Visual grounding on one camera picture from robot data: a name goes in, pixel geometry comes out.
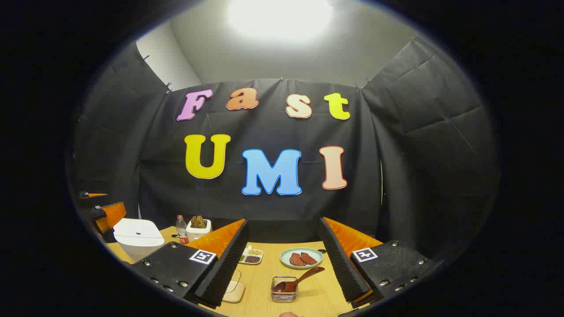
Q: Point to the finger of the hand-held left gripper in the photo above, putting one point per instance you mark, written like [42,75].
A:
[97,194]
[115,213]

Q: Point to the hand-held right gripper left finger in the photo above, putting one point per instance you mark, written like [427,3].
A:
[224,268]

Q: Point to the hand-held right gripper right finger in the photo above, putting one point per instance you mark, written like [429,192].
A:
[341,264]

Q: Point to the white rice cooker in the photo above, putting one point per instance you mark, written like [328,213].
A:
[139,237]

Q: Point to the dark wooden spoon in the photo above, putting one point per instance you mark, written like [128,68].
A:
[304,276]

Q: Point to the white divided dish with beans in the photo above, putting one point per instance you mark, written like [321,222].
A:
[253,259]

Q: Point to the red meat piece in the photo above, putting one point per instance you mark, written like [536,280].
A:
[309,258]
[297,259]

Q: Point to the white toaster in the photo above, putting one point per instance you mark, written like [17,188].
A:
[198,233]

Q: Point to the brown toast slice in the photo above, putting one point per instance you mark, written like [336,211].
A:
[202,221]
[194,221]

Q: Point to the pale green plate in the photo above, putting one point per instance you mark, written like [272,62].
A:
[286,255]

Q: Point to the plastic bottle with red label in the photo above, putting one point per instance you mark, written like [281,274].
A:
[182,229]

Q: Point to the black backdrop cloth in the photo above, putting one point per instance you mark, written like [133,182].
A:
[264,207]

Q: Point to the large ceiling light panel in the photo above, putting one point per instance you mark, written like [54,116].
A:
[280,17]

